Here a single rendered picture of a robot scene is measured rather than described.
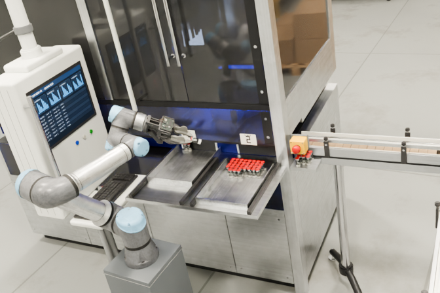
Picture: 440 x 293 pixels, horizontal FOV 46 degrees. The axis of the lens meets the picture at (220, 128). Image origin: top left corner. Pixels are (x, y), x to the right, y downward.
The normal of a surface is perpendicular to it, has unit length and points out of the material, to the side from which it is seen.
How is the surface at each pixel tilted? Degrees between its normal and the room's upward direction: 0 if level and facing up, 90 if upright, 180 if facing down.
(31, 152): 90
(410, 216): 0
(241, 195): 0
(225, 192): 0
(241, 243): 90
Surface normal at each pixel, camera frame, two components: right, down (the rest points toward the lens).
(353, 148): -0.17, -0.88
